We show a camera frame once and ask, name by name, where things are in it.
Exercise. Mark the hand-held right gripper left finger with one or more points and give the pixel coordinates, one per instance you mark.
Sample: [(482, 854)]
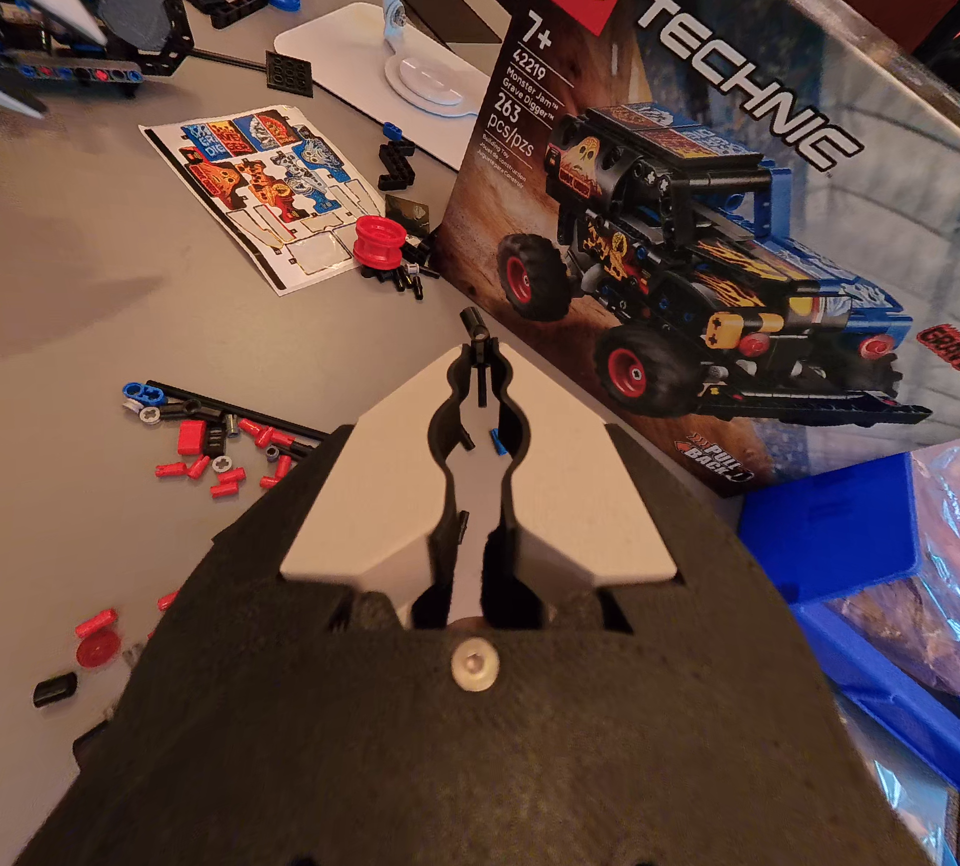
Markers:
[(360, 506)]

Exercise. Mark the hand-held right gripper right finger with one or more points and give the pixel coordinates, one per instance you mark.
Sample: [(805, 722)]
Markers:
[(592, 506)]

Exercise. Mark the black axle pin piece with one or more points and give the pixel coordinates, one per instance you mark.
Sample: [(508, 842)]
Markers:
[(480, 371)]

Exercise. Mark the grey desk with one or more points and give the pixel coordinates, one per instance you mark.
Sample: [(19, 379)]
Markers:
[(112, 281)]

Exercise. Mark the scatter of small red pins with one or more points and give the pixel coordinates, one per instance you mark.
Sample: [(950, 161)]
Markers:
[(225, 479)]

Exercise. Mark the long black axle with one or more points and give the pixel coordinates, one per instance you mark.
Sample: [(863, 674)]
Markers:
[(247, 416)]

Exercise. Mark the small red brick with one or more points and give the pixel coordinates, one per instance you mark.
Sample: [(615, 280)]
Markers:
[(191, 437)]

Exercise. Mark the black beam with holes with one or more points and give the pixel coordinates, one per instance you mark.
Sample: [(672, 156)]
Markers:
[(240, 9)]

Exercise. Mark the black short beam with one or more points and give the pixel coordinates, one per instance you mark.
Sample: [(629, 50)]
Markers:
[(379, 273)]

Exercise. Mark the black and grey pins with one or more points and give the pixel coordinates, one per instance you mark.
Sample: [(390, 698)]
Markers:
[(412, 277)]

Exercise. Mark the blue plastic bin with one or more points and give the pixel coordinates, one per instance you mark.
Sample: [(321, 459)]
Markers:
[(825, 543)]

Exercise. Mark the blue and grey pins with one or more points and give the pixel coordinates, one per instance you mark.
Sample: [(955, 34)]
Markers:
[(142, 393)]

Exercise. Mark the colourful sticker sheet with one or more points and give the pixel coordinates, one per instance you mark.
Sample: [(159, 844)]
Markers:
[(255, 205)]

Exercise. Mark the red wheel hub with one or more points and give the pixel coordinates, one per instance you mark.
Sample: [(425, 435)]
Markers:
[(377, 239)]

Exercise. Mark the black plate with rod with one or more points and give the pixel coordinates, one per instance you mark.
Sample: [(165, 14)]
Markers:
[(290, 72)]

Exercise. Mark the single red pin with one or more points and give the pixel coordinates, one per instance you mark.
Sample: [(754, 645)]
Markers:
[(96, 622)]

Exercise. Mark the black flat tile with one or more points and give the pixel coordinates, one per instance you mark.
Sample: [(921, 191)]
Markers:
[(409, 213)]

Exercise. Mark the red round disc piece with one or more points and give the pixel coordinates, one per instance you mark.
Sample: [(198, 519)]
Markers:
[(97, 650)]

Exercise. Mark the white book stand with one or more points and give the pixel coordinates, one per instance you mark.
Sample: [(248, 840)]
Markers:
[(352, 55)]

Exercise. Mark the black angled beam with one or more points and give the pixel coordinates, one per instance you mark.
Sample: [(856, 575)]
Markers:
[(396, 149), (391, 177)]

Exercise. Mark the black short tube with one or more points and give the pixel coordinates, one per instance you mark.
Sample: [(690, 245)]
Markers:
[(54, 690)]

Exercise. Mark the printed toy truck box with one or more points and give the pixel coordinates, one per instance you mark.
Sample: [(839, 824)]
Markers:
[(675, 93)]

